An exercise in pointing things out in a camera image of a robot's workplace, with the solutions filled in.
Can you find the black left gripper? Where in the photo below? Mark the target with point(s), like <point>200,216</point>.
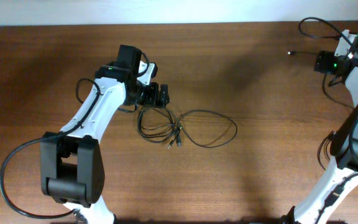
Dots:
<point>151,99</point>

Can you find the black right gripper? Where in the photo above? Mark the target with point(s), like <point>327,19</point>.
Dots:
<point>324,60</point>

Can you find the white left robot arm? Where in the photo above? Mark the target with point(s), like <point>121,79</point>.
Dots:
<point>71,165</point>

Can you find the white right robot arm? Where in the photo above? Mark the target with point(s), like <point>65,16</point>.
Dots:
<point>341,175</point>

